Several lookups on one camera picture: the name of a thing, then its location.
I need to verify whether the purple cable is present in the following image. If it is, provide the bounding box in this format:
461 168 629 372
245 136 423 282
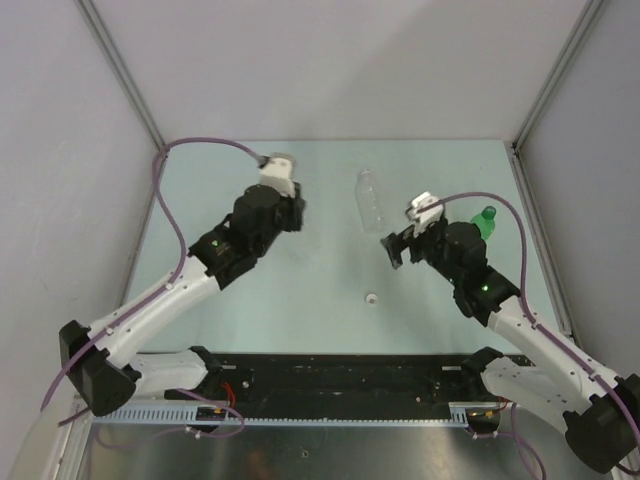
414 191 640 476
39 137 264 446

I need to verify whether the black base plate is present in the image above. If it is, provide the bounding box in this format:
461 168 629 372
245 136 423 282
194 354 499 411

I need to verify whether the green plastic bottle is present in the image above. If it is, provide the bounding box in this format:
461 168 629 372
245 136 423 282
471 211 496 241

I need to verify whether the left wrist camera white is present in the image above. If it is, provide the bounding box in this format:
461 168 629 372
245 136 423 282
259 153 296 198

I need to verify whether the left aluminium corner post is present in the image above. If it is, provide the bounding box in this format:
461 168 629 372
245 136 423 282
74 0 165 150

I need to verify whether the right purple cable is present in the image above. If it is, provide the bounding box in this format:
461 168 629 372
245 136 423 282
414 191 640 476

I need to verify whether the aluminium corner post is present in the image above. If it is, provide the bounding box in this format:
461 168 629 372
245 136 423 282
74 0 165 150
511 0 608 154

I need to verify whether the clear plastic bottle far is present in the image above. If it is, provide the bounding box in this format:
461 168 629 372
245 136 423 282
354 168 385 234

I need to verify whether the green bottle cap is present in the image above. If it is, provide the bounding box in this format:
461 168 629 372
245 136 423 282
481 205 497 221

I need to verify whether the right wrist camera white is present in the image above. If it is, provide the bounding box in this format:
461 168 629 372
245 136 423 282
405 191 445 238

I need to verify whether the right aluminium corner post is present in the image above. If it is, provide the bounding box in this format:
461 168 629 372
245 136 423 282
511 0 608 154

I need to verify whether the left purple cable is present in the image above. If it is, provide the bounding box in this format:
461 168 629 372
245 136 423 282
39 137 264 446

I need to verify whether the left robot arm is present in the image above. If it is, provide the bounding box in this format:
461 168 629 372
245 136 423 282
59 182 306 417

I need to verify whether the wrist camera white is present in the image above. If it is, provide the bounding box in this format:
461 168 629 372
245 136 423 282
259 153 296 198
405 191 445 238

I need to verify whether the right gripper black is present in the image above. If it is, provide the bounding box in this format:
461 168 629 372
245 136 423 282
382 215 463 286

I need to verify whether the grey slotted cable duct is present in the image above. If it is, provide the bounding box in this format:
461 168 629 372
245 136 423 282
94 402 468 427

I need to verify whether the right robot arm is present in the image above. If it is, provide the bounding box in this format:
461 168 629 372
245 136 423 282
381 218 639 473

